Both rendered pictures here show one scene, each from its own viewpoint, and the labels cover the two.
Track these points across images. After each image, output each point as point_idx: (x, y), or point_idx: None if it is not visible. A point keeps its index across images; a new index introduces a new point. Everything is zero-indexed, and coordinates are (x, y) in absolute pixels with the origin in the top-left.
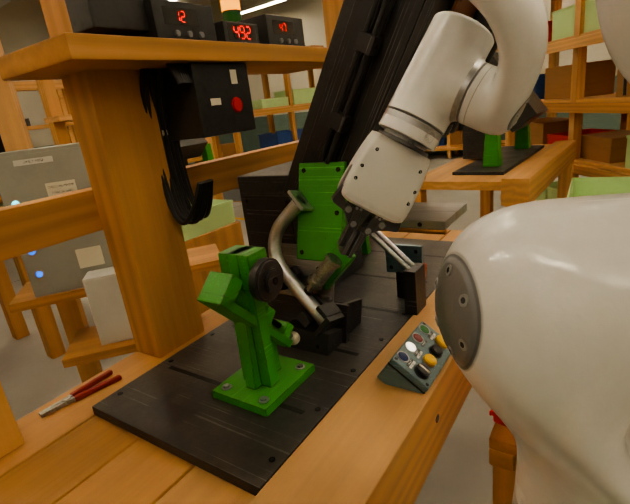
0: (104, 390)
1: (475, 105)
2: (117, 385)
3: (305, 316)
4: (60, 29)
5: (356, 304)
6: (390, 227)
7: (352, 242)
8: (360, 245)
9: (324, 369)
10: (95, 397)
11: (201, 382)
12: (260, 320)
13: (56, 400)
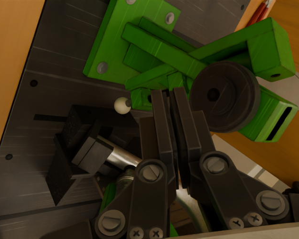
0: (247, 20)
1: None
2: (240, 27)
3: (119, 138)
4: None
5: (60, 193)
6: (73, 238)
7: (176, 119)
8: (143, 134)
9: (71, 77)
10: (251, 9)
11: (188, 32)
12: (189, 60)
13: (272, 3)
